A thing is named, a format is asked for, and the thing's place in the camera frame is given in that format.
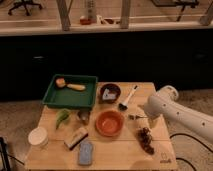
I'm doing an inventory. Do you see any metal fork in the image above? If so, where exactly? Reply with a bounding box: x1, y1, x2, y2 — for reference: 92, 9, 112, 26
128, 115, 147, 120

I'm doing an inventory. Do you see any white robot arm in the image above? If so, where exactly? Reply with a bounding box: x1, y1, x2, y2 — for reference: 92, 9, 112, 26
141, 85, 213, 144

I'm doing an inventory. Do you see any dark brown bowl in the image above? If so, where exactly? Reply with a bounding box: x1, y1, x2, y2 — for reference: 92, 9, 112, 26
99, 83, 121, 104

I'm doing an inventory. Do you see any white item in bowl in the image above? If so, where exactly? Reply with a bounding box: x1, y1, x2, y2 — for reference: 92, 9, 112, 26
102, 89, 116, 100

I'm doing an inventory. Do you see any white black brush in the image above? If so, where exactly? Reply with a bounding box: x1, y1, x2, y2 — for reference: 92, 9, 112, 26
118, 85, 138, 111

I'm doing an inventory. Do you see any orange bowl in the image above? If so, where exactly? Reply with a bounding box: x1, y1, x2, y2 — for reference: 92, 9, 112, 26
95, 110, 124, 137

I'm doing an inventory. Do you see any green plastic tray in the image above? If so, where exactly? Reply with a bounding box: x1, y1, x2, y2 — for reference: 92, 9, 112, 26
43, 74, 98, 110

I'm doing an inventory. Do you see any green pepper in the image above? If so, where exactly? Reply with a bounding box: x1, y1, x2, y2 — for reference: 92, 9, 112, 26
55, 109, 70, 129

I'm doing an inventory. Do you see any wooden block eraser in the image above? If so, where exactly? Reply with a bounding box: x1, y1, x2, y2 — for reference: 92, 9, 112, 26
64, 127, 88, 150

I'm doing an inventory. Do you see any bunch of dark grapes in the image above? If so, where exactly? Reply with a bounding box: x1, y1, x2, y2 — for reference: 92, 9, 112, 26
137, 127, 155, 155

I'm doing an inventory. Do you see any blue sponge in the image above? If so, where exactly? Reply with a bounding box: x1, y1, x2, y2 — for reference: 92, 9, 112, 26
78, 141, 93, 166

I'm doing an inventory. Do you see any red object on floor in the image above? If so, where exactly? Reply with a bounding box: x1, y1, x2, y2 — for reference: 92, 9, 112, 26
79, 16, 92, 25

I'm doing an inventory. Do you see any white round container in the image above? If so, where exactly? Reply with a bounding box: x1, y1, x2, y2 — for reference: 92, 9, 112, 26
28, 127, 48, 148

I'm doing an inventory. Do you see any black office chair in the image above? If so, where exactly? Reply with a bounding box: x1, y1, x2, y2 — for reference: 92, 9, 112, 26
8, 0, 43, 16

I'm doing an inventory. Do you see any black cable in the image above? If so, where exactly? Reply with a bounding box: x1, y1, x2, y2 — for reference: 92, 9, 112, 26
169, 132, 213, 171

